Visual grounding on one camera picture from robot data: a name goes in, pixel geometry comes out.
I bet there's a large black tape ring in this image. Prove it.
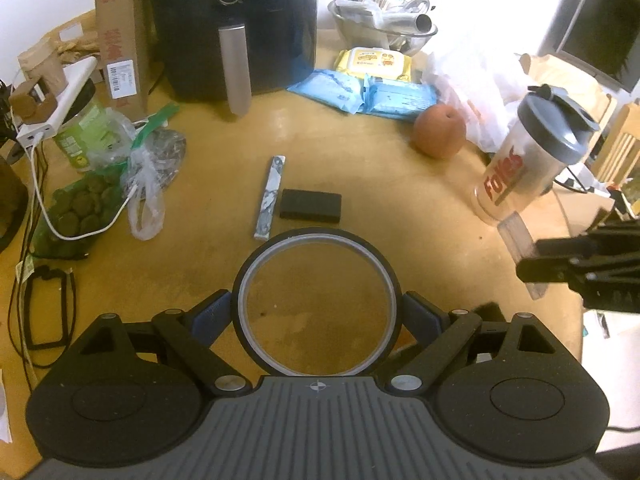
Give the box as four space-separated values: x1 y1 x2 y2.
232 227 402 378

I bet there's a green label jar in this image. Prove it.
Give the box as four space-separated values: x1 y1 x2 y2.
54 82 137 171

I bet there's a black rectangular frame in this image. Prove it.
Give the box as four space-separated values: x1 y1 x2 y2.
21 266 77 352

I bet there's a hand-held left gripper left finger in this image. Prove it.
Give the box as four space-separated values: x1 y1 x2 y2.
70 289 253 397

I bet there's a brown paper bag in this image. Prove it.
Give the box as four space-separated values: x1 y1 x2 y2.
18 35 69 94

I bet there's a white power bank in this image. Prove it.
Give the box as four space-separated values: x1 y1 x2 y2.
16 56 99 147

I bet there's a bag of green cookies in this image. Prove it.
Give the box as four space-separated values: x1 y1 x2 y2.
31 169 132 262

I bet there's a long black cable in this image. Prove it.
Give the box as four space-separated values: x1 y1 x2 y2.
6 125 51 372

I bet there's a yellow wipes packet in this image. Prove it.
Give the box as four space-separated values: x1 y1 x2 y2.
333 47 414 84

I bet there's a metal bowl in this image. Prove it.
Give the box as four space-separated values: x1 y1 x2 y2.
327 0 439 57

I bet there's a tall brown cardboard box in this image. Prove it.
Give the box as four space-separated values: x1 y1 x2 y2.
93 0 152 122

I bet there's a wooden chair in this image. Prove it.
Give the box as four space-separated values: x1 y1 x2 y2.
593 102 640 191

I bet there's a black monitor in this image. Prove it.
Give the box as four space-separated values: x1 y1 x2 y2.
537 0 640 94

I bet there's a white cable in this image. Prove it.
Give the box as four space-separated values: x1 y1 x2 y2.
27 137 144 241

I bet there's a black rectangular block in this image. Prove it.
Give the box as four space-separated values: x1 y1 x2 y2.
278 188 344 224

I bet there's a clear plastic piece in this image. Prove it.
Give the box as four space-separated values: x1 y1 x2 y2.
497 212 548 301

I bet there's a brown cardboard holder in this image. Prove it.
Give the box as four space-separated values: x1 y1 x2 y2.
11 77 61 126

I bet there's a patterned wrapped stick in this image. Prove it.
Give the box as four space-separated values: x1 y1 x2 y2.
253 155 289 241

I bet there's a white plastic bag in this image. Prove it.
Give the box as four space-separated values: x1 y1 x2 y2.
424 51 532 154

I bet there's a black air fryer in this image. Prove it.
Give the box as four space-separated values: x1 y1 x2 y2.
142 0 319 117

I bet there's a clear shaker bottle grey lid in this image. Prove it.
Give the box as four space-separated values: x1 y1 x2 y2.
473 84 601 226

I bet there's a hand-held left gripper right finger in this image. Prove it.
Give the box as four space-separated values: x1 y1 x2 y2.
385 290 576 396

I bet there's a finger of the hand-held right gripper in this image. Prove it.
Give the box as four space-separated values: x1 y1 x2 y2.
535 219 640 262
516 257 640 314

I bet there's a black electric kettle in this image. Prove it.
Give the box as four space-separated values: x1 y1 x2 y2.
0 157 29 254

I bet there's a blue wipes packet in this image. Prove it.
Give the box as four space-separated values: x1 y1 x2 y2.
362 74 444 122
287 70 370 115

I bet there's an orange round fruit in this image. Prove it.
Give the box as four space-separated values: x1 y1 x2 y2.
412 104 468 160

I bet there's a silver foil roll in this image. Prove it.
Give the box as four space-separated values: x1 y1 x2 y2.
372 11 435 34

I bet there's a clear plastic bag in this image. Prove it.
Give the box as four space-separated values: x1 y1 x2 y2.
119 104 189 242

